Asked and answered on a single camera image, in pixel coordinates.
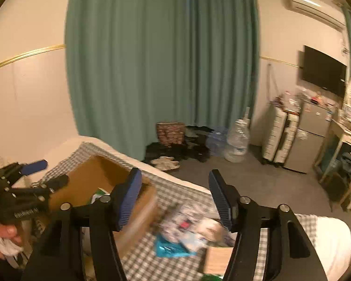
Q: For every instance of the silver mini fridge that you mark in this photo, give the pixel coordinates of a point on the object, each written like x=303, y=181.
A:
x=311, y=130

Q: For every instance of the large clear water jug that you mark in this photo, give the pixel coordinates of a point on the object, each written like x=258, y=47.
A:
x=237, y=142

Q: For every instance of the white hard suitcase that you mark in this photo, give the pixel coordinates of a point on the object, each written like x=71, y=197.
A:
x=280, y=132

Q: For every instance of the black wall television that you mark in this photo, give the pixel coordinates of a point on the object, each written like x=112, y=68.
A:
x=324, y=71

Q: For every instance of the pile of black clothes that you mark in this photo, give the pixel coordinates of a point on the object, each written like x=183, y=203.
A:
x=193, y=146

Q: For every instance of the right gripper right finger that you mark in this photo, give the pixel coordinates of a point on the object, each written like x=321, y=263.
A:
x=290, y=254

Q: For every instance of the small brown cardboard box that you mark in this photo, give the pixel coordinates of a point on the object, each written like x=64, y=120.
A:
x=216, y=260

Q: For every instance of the person's left hand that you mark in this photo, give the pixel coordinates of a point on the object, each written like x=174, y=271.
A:
x=9, y=232

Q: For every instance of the pack of water bottles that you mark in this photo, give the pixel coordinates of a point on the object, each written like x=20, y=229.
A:
x=216, y=141

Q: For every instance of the teal foil packet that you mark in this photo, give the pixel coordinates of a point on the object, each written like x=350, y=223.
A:
x=166, y=249

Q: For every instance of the white air conditioner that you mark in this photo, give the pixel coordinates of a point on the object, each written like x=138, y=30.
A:
x=321, y=11

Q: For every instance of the white tissue in hand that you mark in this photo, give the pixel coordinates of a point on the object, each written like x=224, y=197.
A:
x=8, y=248

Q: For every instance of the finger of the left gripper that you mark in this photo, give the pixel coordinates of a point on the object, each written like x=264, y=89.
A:
x=43, y=189
x=35, y=167

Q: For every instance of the green checkered cloth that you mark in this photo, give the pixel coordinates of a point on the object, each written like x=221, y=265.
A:
x=128, y=208

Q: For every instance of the brown patterned bag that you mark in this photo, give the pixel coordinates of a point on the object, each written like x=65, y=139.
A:
x=170, y=133

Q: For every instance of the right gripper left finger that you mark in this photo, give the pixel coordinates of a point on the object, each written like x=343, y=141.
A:
x=59, y=254

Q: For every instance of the white dressing table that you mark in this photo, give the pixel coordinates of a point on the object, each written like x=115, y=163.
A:
x=334, y=164

